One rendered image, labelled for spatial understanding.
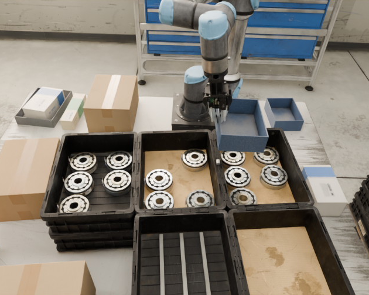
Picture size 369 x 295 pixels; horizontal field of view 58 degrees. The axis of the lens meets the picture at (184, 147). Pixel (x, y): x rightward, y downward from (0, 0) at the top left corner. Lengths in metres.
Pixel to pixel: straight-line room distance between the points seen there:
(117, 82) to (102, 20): 2.35
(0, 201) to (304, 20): 2.67
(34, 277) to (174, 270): 0.40
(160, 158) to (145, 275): 0.50
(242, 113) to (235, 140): 0.21
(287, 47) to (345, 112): 0.80
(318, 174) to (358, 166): 1.37
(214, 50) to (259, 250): 0.65
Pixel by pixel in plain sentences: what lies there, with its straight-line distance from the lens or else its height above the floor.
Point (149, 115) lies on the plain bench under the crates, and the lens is 1.81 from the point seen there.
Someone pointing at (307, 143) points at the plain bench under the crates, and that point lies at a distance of 1.77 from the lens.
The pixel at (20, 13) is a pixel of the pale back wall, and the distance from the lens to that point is 4.38.
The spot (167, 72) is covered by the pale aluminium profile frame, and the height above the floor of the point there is 0.14.
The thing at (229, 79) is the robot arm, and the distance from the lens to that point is 1.48.
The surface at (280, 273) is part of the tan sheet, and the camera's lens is 1.14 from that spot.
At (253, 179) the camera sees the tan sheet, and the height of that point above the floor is 0.83.
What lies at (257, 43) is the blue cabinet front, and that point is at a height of 0.45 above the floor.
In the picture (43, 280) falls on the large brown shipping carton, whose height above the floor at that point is 0.90.
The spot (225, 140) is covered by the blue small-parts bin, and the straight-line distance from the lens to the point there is 1.05.
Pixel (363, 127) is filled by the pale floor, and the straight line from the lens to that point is 3.27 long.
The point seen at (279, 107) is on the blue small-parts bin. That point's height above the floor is 0.71.
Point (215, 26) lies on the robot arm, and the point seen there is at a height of 1.46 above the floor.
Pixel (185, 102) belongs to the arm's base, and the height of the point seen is 0.88.
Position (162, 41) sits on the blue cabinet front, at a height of 0.44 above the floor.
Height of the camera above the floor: 1.82
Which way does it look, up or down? 44 degrees down
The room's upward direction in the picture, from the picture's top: 2 degrees clockwise
